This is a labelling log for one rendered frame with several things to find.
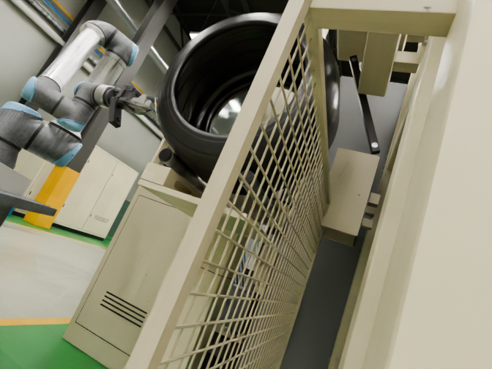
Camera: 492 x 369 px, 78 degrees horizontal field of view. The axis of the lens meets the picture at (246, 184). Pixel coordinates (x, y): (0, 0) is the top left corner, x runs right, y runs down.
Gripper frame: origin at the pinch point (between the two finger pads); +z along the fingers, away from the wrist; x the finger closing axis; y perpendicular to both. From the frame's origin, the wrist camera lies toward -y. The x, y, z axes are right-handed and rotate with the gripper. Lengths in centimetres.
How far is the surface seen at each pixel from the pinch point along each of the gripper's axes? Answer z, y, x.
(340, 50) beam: 56, 56, 21
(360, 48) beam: 64, 56, 19
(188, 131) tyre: 30.2, -10.2, -12.7
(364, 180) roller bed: 79, 2, 21
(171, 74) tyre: 14.2, 8.2, -12.7
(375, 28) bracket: 78, -12, -55
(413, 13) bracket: 81, -12, -57
